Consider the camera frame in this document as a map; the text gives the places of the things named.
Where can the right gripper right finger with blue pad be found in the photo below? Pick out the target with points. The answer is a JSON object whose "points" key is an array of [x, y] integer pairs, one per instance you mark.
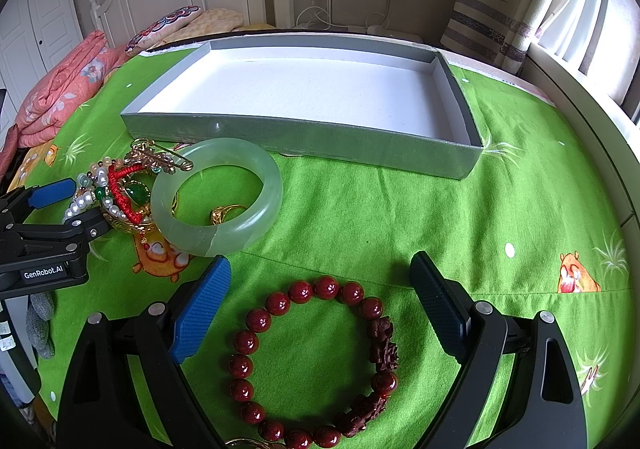
{"points": [[542, 407]]}

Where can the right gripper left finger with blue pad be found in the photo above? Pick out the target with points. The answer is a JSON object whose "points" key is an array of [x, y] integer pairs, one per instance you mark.
{"points": [[99, 406]]}

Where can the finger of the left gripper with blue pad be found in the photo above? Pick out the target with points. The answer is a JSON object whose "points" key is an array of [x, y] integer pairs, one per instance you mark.
{"points": [[18, 204], [55, 238]]}

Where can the pale green jade bangle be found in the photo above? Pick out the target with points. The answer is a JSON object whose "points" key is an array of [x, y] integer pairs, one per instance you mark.
{"points": [[230, 236]]}

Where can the gold ring green stone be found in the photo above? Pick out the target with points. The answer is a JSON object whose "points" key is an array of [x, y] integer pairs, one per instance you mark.
{"points": [[218, 214]]}

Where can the large gold bangle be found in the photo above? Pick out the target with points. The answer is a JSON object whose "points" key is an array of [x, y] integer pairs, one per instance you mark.
{"points": [[124, 225]]}

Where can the gold brooch pin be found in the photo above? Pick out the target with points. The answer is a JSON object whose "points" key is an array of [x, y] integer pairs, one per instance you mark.
{"points": [[156, 158]]}

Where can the pink folded quilt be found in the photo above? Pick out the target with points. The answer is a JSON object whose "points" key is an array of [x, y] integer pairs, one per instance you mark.
{"points": [[73, 81]]}

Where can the white wardrobe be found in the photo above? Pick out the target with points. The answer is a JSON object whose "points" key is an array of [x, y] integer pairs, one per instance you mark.
{"points": [[35, 36]]}

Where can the green cartoon bed sheet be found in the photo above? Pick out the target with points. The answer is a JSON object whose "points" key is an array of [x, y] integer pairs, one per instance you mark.
{"points": [[533, 197]]}

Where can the patterned embroidered pillow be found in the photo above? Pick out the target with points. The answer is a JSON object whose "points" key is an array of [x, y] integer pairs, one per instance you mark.
{"points": [[161, 28]]}

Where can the yellow beige pillow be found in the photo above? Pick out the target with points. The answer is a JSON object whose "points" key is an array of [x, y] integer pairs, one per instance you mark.
{"points": [[211, 21]]}

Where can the grey shallow cardboard tray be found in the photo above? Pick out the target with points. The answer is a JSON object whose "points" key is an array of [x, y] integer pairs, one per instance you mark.
{"points": [[357, 98]]}

